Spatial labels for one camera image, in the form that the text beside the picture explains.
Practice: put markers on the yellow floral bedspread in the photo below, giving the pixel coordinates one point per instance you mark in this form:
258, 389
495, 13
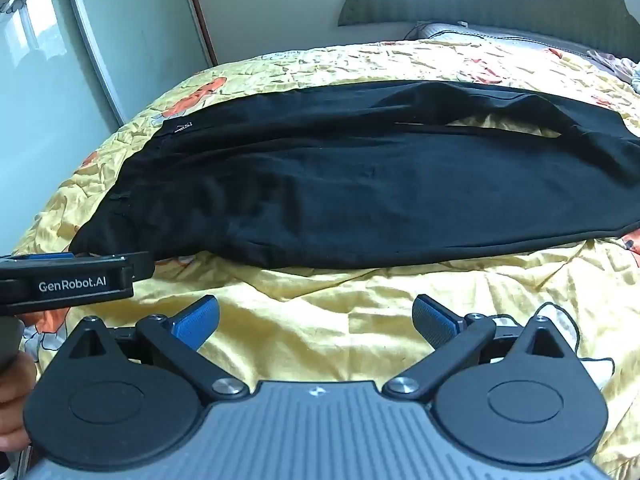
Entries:
325, 310

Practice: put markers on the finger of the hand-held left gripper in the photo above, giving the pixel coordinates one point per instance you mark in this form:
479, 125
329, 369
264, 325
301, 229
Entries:
141, 265

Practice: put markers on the grey patterned pillow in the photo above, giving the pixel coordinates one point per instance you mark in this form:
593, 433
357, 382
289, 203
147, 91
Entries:
500, 37

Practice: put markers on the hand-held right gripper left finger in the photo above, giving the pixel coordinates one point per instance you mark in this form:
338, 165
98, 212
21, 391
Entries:
197, 322

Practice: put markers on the black pants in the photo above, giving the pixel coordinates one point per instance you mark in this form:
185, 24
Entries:
325, 170

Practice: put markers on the person's left hand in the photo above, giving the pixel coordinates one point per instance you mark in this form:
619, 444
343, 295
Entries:
15, 395

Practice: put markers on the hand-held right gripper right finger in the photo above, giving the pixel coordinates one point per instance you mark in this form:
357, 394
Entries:
432, 325

